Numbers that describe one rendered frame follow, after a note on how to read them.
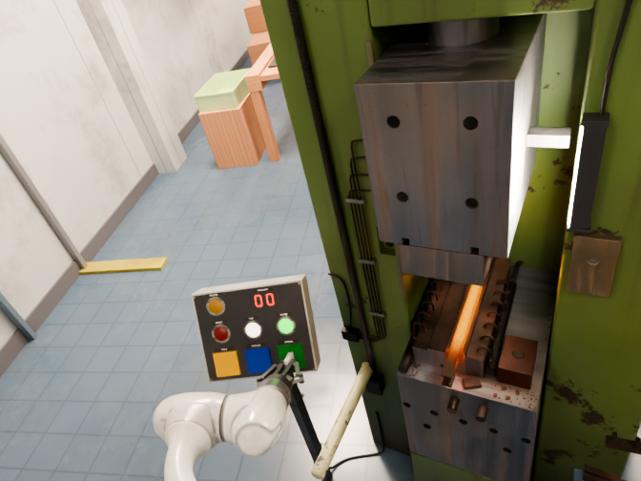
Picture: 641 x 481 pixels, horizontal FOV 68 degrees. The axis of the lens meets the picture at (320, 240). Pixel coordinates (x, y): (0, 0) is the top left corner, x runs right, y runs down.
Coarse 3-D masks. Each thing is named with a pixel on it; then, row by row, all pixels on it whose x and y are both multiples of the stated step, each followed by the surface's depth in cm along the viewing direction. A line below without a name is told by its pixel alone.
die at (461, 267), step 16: (416, 256) 115; (432, 256) 113; (448, 256) 111; (464, 256) 109; (480, 256) 107; (416, 272) 119; (432, 272) 116; (448, 272) 114; (464, 272) 112; (480, 272) 110
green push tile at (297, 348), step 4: (292, 344) 141; (296, 344) 140; (300, 344) 140; (280, 348) 141; (284, 348) 141; (288, 348) 141; (292, 348) 141; (296, 348) 140; (300, 348) 140; (280, 352) 141; (284, 352) 141; (296, 352) 141; (300, 352) 140; (280, 356) 141; (284, 356) 141; (296, 356) 141; (300, 356) 141; (296, 360) 141; (300, 360) 141; (304, 360) 141; (300, 364) 141; (304, 364) 141
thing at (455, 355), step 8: (472, 288) 148; (480, 288) 147; (472, 296) 145; (472, 304) 142; (464, 312) 141; (472, 312) 140; (464, 320) 139; (464, 328) 136; (456, 336) 135; (464, 336) 134; (456, 344) 133; (464, 344) 134; (448, 352) 130; (456, 352) 130; (448, 360) 128; (456, 360) 127; (448, 368) 126; (456, 368) 130; (448, 376) 124; (448, 384) 126
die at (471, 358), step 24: (504, 264) 155; (456, 288) 151; (504, 288) 149; (432, 312) 147; (456, 312) 144; (480, 312) 142; (432, 336) 139; (480, 336) 135; (432, 360) 138; (480, 360) 129
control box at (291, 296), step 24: (216, 288) 145; (240, 288) 140; (264, 288) 139; (288, 288) 138; (240, 312) 141; (264, 312) 140; (288, 312) 139; (312, 312) 146; (240, 336) 142; (264, 336) 141; (288, 336) 140; (312, 336) 141; (240, 360) 143; (312, 360) 141
